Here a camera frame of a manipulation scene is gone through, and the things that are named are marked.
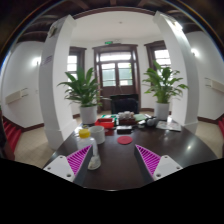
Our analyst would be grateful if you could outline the wide dark wood framed window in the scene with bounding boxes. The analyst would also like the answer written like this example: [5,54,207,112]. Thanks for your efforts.
[144,40,173,70]

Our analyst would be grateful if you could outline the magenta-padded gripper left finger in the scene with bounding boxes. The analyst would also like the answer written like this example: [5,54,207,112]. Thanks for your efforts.
[43,144,95,188]

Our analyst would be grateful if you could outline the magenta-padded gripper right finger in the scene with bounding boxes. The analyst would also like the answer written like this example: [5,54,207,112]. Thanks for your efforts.
[134,143,184,185]

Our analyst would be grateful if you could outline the green cloth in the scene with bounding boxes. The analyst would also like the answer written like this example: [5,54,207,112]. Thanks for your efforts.
[133,113,148,122]

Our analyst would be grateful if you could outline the flat round red coaster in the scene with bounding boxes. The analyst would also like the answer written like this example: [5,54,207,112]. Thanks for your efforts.
[116,135,134,146]

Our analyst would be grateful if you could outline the red carpeted stairs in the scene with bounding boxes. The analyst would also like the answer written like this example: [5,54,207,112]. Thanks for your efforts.
[2,114,23,154]

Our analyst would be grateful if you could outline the black chair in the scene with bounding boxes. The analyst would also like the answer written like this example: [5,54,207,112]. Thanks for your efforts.
[109,93,140,115]

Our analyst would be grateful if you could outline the green plastic basket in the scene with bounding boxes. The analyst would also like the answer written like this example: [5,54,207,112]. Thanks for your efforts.
[100,114,118,120]

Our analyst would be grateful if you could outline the bushy plant in white pot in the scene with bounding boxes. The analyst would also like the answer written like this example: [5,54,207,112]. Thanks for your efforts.
[57,67,103,126]

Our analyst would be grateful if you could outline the printed paper leaflet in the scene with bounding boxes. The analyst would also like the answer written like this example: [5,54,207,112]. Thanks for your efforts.
[155,119,183,133]

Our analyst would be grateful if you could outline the red plastic tray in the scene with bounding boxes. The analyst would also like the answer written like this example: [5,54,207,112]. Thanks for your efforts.
[94,117,116,130]

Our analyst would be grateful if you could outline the tall plant in white pot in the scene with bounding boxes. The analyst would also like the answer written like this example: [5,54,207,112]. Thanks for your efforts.
[142,60,190,122]

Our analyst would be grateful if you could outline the dark box with small jars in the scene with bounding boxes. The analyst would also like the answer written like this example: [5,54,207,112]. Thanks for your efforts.
[118,110,138,126]

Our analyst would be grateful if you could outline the narrow dark wood framed window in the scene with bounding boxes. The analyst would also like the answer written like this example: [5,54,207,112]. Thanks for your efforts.
[67,46,87,81]

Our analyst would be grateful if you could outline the grey and black headphones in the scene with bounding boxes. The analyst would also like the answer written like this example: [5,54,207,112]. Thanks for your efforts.
[145,116,160,128]

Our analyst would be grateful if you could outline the white speckled mug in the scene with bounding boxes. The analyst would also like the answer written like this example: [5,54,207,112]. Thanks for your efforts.
[88,125,106,145]

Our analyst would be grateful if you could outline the clear bottle with yellow cap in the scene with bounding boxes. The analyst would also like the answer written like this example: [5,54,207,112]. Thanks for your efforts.
[77,128,102,171]

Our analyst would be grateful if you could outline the small black box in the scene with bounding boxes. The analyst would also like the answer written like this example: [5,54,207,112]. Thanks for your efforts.
[116,125,134,135]

